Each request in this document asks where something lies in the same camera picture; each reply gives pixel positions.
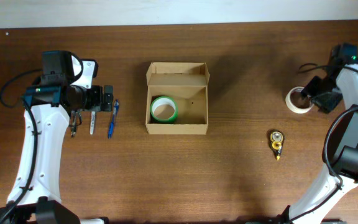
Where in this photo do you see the green tape roll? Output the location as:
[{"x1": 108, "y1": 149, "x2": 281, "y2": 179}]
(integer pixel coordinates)
[{"x1": 150, "y1": 96, "x2": 178, "y2": 124}]

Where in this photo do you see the white black marker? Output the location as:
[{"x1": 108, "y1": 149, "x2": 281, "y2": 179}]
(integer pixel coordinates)
[{"x1": 89, "y1": 111, "x2": 96, "y2": 135}]

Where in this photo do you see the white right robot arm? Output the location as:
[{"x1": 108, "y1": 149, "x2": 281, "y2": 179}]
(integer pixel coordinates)
[{"x1": 274, "y1": 43, "x2": 358, "y2": 223}]

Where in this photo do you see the open cardboard box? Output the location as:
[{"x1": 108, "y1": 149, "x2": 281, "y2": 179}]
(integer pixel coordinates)
[{"x1": 145, "y1": 62, "x2": 210, "y2": 135}]

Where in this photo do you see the blue ballpoint pen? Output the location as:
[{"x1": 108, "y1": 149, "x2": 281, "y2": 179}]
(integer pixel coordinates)
[{"x1": 108, "y1": 99, "x2": 119, "y2": 139}]

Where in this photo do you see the cream masking tape roll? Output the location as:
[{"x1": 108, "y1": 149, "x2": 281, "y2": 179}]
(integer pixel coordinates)
[{"x1": 285, "y1": 86, "x2": 314, "y2": 114}]

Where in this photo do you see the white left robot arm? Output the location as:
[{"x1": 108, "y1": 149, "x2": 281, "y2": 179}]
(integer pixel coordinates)
[{"x1": 0, "y1": 50, "x2": 113, "y2": 224}]

